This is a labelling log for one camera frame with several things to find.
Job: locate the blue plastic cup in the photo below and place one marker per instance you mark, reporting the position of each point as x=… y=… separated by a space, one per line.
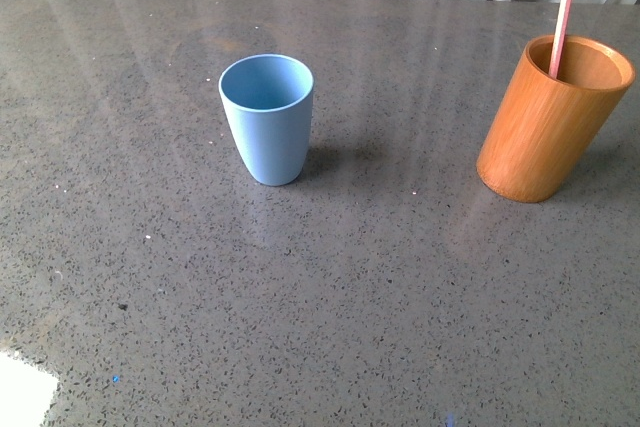
x=268 y=103

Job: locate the orange bamboo chopstick holder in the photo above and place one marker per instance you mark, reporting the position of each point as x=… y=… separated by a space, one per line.
x=544 y=124

